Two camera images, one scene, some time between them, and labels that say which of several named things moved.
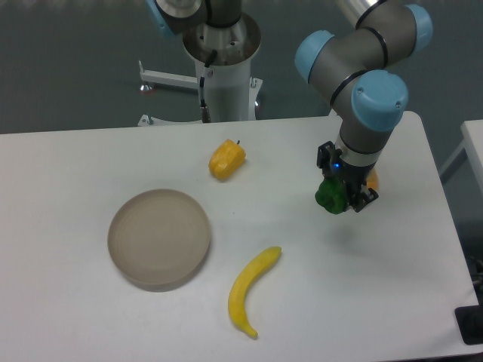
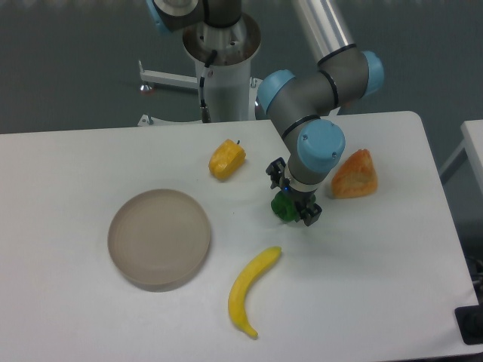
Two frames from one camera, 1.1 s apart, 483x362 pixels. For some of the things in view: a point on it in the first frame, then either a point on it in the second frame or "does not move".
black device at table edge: (470, 322) does not move
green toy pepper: (331, 195) -> (285, 207)
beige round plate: (158, 239) does not move
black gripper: (354, 177) -> (302, 198)
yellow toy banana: (248, 275) does not move
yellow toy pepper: (226, 158) does not move
